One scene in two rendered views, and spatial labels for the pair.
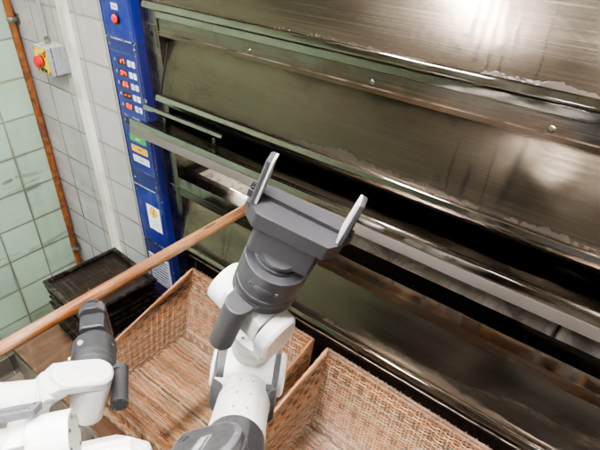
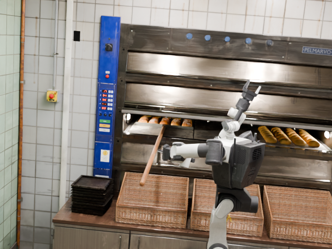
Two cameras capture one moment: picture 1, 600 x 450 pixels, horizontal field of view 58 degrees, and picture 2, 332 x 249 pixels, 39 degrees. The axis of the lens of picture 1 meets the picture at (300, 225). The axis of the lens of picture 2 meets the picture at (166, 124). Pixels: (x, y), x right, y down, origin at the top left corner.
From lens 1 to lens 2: 3.06 m
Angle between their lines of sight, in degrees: 41
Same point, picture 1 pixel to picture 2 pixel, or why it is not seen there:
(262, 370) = not seen: hidden behind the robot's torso
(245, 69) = (163, 88)
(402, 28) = (220, 71)
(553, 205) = (259, 106)
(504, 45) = (244, 73)
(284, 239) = (250, 94)
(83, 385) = not seen: hidden behind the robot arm
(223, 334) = (239, 115)
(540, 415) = (264, 166)
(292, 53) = (185, 81)
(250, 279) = (244, 103)
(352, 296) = not seen: hidden behind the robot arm
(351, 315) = (203, 161)
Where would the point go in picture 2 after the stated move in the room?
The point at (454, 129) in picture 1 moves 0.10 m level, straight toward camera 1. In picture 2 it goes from (233, 94) to (238, 96)
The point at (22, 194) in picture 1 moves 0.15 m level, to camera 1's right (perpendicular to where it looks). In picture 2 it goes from (11, 166) to (28, 164)
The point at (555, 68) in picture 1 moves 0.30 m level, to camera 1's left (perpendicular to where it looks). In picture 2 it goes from (256, 76) to (229, 76)
